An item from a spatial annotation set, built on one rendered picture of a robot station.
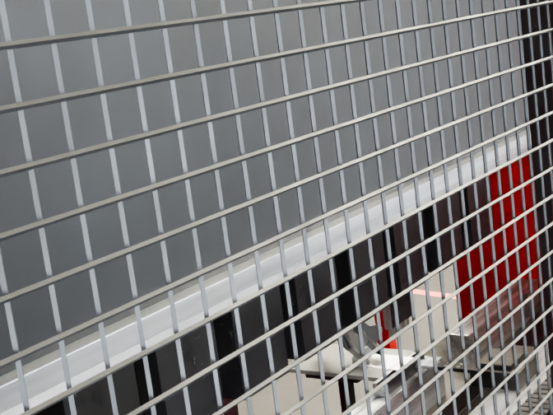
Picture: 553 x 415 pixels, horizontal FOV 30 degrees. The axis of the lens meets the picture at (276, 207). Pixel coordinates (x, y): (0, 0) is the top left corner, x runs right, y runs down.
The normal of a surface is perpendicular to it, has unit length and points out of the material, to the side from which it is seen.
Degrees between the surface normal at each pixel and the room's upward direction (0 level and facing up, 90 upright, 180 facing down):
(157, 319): 90
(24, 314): 90
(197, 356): 90
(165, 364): 90
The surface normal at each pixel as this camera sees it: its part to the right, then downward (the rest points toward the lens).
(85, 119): 0.83, 0.00
